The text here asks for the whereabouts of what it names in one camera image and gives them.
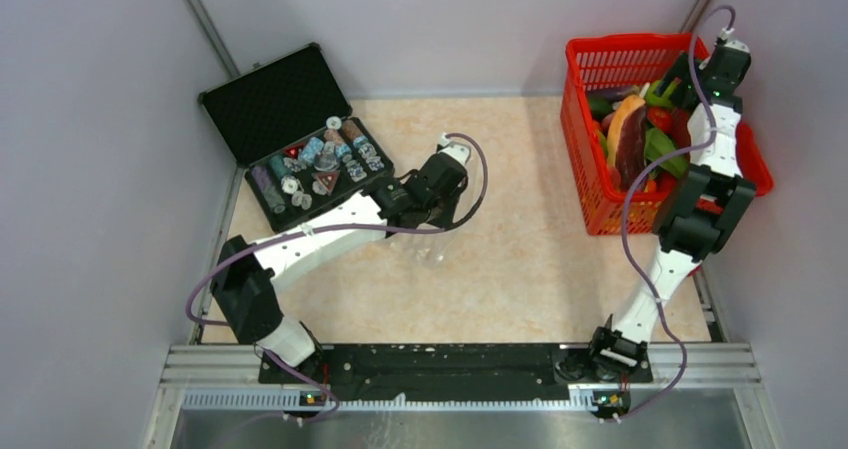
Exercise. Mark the toy ham slice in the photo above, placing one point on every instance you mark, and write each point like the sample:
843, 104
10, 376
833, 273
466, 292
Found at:
626, 138

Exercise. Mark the black poker chip case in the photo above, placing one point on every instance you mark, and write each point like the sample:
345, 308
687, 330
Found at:
291, 128

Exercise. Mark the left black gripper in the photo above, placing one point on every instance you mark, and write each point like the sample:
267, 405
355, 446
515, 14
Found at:
447, 218

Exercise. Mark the red toy tomato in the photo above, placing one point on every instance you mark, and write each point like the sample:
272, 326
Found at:
661, 119

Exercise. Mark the green toy apple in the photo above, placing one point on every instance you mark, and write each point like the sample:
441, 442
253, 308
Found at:
660, 96

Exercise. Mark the purple toy eggplant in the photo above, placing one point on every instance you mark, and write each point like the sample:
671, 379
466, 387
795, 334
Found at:
614, 94

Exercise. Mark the red plastic basket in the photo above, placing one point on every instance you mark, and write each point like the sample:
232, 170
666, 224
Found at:
615, 61

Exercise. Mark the dark green toy vegetable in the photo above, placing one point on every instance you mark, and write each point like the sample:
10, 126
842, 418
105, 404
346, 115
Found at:
599, 107

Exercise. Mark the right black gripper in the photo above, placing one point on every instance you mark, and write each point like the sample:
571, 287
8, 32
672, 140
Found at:
678, 69

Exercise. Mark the aluminium frame rail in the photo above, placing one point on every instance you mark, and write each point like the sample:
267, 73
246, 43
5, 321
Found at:
239, 378

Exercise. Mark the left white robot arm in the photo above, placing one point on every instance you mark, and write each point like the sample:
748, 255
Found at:
250, 276

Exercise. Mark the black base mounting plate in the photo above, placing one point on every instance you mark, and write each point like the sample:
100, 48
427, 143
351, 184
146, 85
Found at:
460, 372

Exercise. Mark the clear zip top bag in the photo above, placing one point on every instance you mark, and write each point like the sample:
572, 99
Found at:
431, 250

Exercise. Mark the green toy leaf vegetable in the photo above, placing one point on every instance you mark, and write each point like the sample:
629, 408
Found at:
657, 145

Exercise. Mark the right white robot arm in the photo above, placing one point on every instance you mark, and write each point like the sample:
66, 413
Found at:
699, 215

